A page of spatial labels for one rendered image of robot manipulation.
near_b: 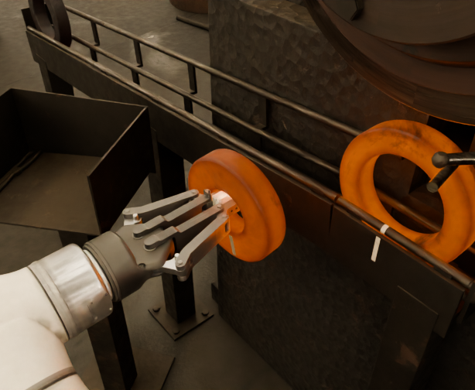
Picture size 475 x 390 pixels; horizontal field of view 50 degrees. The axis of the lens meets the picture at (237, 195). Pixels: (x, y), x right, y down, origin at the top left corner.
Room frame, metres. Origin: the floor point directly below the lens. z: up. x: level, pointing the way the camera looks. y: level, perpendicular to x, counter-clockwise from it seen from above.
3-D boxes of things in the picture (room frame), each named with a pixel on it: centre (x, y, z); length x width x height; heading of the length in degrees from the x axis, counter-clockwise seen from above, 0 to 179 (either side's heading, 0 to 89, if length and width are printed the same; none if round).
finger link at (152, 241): (0.45, 0.06, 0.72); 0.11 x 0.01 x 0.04; 128
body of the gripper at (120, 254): (0.42, 0.12, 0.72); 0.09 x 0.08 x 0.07; 130
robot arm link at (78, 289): (0.37, 0.18, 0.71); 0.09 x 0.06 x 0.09; 40
